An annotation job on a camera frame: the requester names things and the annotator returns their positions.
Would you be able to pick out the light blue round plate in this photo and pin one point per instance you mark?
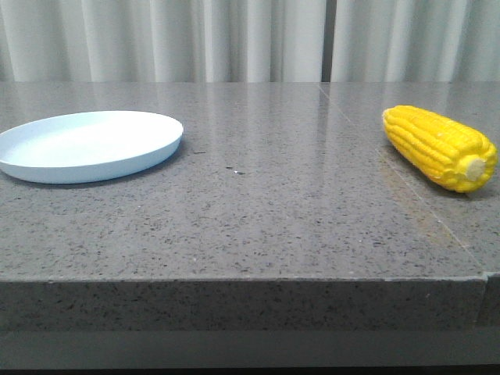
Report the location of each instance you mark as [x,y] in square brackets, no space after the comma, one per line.
[88,146]

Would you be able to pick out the yellow corn cob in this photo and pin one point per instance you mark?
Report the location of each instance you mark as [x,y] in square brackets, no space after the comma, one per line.
[451,154]

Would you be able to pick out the white pleated curtain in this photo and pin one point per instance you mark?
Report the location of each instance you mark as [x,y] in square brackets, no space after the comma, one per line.
[250,41]

